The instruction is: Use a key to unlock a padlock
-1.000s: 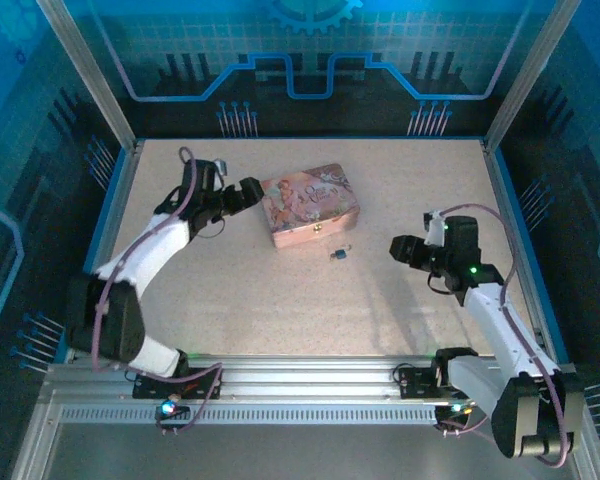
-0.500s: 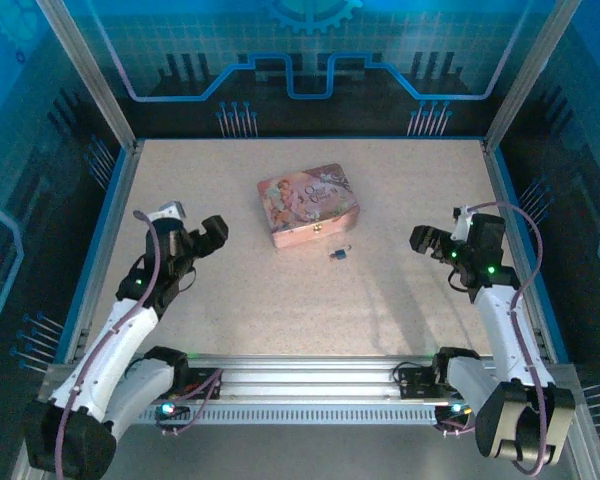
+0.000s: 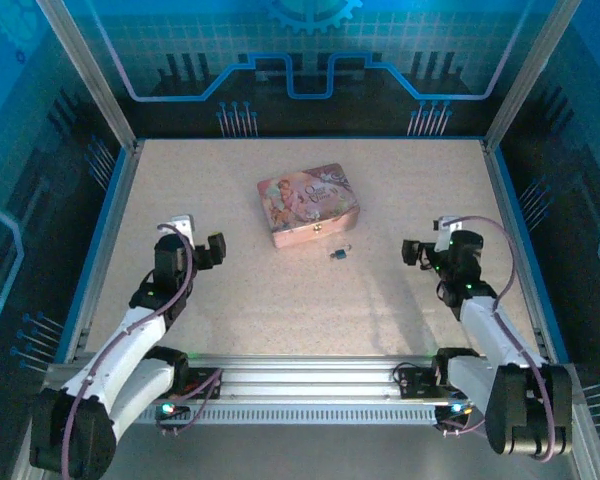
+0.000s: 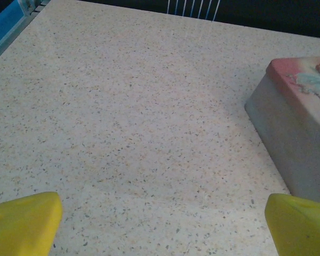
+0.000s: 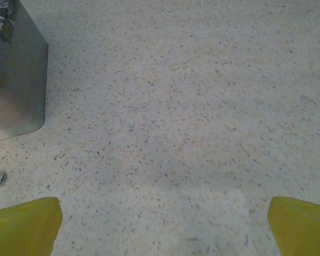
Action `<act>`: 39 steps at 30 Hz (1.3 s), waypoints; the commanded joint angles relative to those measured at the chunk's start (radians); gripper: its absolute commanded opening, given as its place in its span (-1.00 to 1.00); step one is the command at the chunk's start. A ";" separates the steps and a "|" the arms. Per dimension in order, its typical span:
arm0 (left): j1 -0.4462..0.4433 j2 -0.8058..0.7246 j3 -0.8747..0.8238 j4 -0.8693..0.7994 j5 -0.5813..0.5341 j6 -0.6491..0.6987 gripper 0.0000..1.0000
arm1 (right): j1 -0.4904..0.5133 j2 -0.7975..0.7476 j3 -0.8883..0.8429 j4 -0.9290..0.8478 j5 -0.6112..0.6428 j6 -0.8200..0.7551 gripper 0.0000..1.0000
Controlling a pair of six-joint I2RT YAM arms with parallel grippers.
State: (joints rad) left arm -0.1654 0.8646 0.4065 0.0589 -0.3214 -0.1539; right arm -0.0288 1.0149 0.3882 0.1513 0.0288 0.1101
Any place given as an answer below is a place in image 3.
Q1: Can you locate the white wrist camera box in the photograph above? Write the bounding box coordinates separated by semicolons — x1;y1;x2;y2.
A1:
171;213;197;249
432;215;464;251

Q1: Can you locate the small LED circuit board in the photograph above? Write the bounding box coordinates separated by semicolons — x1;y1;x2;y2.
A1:
157;399;191;419
437;402;474;424

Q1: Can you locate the aluminium side rail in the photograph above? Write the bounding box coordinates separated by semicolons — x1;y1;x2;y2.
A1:
481;139;557;364
64;139;145;364

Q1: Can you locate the grey metal panel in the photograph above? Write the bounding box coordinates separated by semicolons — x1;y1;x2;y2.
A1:
9;422;600;480

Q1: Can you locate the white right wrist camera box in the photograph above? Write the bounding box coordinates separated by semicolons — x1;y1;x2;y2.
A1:
432;215;464;251

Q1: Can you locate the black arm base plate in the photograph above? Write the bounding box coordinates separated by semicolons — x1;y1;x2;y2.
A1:
177;367;224;401
397;364;461;401

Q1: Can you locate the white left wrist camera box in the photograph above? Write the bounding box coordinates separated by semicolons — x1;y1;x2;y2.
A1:
171;213;197;249

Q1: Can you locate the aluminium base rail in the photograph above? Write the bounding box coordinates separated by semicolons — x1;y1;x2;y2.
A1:
42;352;589;409

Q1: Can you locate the slotted aluminium cable duct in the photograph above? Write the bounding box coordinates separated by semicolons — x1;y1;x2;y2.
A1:
132;404;444;426

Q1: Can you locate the pink illustrated tin box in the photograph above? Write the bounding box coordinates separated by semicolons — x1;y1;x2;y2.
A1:
256;161;360;250

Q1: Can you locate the aluminium frame post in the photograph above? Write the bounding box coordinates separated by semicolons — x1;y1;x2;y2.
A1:
483;0;582;151
33;0;142;151

